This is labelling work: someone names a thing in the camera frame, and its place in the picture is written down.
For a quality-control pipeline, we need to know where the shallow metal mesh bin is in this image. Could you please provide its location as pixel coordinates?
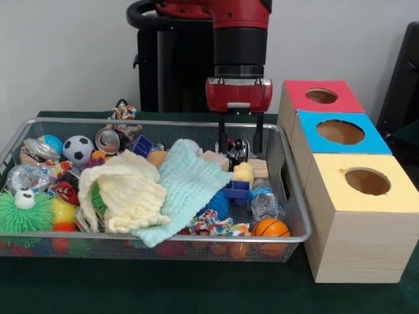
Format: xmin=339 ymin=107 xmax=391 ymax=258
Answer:
xmin=0 ymin=117 xmax=312 ymax=264

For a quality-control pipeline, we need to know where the wooden box with three holes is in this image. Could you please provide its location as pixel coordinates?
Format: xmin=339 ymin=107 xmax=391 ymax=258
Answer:
xmin=276 ymin=79 xmax=419 ymax=285

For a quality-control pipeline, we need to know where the orange toy basketball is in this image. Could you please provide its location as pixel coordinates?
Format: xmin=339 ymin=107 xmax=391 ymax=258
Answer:
xmin=251 ymin=218 xmax=291 ymax=237

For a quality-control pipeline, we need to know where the crushed black drink can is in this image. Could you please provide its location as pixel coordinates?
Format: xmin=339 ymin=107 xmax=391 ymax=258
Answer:
xmin=214 ymin=138 xmax=250 ymax=164

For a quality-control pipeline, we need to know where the small toy soccer ball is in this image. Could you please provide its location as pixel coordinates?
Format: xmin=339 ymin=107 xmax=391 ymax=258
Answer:
xmin=62 ymin=135 xmax=96 ymax=168

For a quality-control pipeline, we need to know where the small yellow duck plush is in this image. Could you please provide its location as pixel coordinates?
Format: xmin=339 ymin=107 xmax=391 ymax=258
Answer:
xmin=232 ymin=162 xmax=255 ymax=183

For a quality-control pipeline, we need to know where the green spiky ball with eyes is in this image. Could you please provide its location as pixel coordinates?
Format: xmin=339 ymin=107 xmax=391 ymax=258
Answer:
xmin=0 ymin=188 xmax=55 ymax=243

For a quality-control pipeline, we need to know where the mint green cloth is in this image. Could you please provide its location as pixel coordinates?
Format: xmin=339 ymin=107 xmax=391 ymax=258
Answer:
xmin=132 ymin=139 xmax=234 ymax=249

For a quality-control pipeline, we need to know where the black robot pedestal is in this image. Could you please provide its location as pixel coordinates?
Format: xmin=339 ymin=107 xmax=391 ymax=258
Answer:
xmin=126 ymin=0 xmax=263 ymax=114

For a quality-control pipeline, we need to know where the dark green table cloth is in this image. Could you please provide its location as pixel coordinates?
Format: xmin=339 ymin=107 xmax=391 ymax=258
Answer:
xmin=386 ymin=126 xmax=419 ymax=158
xmin=0 ymin=111 xmax=419 ymax=314

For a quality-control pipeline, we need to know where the colourful knotted rope toy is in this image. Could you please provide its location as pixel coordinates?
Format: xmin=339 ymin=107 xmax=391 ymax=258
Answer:
xmin=107 ymin=99 xmax=138 ymax=121

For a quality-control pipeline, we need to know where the cream yellow cloth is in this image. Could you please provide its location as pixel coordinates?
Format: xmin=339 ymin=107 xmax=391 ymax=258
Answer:
xmin=77 ymin=149 xmax=171 ymax=235

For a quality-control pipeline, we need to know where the plain wooden cube block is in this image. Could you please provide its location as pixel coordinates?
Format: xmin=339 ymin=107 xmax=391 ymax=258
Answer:
xmin=199 ymin=149 xmax=230 ymax=173

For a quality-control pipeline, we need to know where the purple plastic toy block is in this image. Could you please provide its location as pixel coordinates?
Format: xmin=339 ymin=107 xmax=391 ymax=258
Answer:
xmin=223 ymin=179 xmax=252 ymax=206

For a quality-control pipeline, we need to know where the crushed clear water bottle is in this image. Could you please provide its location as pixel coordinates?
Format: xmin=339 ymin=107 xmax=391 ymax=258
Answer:
xmin=250 ymin=178 xmax=280 ymax=220

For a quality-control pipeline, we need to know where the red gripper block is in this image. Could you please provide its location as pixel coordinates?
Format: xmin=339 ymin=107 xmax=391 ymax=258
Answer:
xmin=205 ymin=81 xmax=274 ymax=154

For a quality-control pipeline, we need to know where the black upright panel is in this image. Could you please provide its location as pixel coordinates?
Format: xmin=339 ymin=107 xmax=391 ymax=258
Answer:
xmin=376 ymin=22 xmax=419 ymax=131

